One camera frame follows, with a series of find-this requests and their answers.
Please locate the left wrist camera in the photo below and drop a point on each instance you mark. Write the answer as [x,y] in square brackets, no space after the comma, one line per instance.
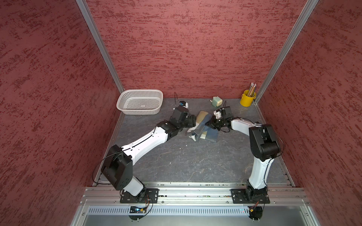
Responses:
[184,104]

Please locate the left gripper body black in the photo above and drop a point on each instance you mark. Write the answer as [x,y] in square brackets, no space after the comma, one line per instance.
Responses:
[183,125]

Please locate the left aluminium corner post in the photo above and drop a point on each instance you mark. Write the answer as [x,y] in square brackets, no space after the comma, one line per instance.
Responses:
[86,13]

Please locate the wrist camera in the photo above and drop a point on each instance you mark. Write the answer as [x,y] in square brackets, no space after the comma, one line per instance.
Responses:
[184,104]
[223,113]

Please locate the aluminium front rail frame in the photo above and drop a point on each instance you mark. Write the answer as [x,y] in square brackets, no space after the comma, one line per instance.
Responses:
[191,199]

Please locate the right aluminium corner post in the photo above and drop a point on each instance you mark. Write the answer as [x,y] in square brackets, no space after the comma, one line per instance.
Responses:
[293,35]

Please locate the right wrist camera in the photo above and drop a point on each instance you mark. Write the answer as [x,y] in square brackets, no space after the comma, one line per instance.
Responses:
[223,113]

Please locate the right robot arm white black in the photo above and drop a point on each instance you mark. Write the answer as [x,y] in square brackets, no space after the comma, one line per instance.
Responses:
[264,146]

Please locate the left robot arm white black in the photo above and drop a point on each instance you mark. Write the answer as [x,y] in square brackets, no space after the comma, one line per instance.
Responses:
[118,164]

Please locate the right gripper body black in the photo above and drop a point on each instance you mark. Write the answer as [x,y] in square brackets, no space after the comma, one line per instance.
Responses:
[218,123]

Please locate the yellow cup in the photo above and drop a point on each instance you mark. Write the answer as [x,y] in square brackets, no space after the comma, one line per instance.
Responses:
[246,101]

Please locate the left controller board with wires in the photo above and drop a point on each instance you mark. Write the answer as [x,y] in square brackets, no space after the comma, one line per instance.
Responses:
[137,213]

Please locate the controller board with wires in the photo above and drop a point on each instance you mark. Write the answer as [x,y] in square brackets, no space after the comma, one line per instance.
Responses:
[137,213]
[255,213]

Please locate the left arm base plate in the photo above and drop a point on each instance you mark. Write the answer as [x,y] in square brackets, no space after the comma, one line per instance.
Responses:
[147,195]

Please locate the aluminium corner post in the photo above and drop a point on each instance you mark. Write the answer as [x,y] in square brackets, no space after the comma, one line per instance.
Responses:
[86,13]
[293,35]

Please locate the blue beige white patchwork pillowcase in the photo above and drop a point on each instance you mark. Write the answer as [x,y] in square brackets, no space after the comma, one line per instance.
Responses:
[201,131]

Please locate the pencils in yellow cup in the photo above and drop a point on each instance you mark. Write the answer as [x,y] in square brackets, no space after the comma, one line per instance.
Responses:
[252,90]

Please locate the right controller board with wires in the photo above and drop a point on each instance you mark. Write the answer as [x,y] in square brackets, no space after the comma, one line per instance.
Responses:
[255,213]

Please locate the green pencil sharpener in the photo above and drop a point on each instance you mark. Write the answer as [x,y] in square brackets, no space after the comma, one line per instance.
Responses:
[216,102]

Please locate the white perforated plastic basket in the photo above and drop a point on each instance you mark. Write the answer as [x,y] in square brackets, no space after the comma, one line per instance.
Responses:
[140,101]

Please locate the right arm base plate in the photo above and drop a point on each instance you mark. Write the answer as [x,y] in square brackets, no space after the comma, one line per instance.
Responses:
[249,196]

